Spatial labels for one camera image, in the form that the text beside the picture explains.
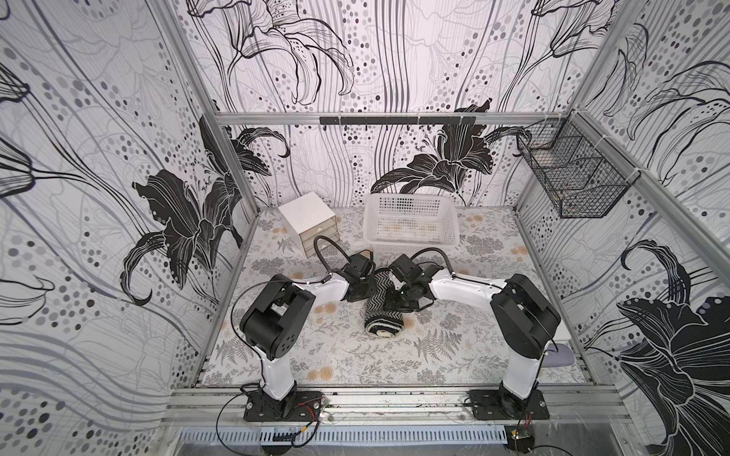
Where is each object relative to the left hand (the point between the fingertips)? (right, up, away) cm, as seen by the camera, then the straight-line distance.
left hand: (373, 294), depth 96 cm
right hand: (+5, -3, -5) cm, 8 cm away
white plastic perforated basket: (+15, +27, +19) cm, 36 cm away
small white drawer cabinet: (-22, +27, +2) cm, 35 cm away
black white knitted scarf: (+2, -4, -16) cm, 16 cm away
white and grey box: (+53, -14, -16) cm, 57 cm away
